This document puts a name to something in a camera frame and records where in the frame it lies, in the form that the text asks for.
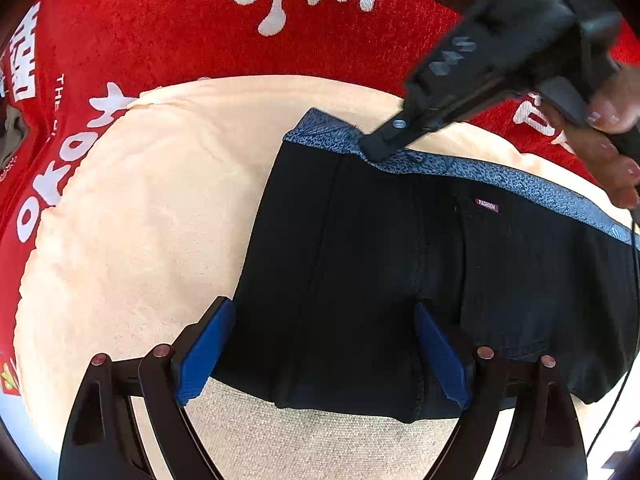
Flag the grey cloth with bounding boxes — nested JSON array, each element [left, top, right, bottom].
[[0, 105, 27, 171]]

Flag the red printed blanket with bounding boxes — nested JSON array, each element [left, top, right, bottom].
[[0, 0, 640, 480]]

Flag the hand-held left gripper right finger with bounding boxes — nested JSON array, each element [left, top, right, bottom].
[[414, 302, 588, 480]]

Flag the light blue printed sheet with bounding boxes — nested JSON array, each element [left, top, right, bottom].
[[0, 352, 53, 466]]

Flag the black pants with blue waistband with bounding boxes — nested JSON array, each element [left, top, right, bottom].
[[212, 107, 640, 423]]

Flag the person's right hand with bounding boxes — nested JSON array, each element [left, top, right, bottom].
[[570, 65, 640, 209]]

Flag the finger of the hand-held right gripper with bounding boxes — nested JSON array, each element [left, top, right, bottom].
[[357, 80, 526, 165]]

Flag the cream towel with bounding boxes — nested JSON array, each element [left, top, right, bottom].
[[10, 75, 640, 480]]

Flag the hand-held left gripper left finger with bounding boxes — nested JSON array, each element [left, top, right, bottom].
[[57, 296, 237, 480]]

